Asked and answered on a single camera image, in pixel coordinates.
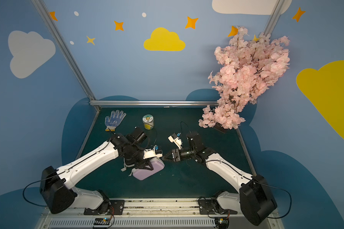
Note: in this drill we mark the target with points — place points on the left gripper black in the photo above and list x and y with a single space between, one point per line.
142 163

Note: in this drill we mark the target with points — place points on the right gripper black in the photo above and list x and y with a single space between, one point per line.
176 154

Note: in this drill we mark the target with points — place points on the black grey zippered umbrella case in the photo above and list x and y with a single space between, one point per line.
126 166

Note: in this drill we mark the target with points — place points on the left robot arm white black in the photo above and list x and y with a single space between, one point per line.
58 186

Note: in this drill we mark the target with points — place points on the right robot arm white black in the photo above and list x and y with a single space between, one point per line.
254 199

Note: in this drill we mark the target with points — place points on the yellow jar with green lid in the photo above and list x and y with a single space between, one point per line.
148 122

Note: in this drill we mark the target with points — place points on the white blue dotted work glove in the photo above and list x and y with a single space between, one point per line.
113 120

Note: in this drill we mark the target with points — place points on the small circuit board left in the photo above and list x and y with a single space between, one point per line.
101 223

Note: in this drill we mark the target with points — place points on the pink artificial cherry blossom branch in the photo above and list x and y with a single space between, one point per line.
249 69

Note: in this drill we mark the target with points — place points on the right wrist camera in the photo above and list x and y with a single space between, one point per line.
175 138

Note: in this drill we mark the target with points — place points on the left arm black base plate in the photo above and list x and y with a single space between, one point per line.
107 207

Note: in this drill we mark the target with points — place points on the aluminium mounting rail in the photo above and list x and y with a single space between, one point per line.
145 213

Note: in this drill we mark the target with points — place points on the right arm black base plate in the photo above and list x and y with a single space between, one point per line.
211 207

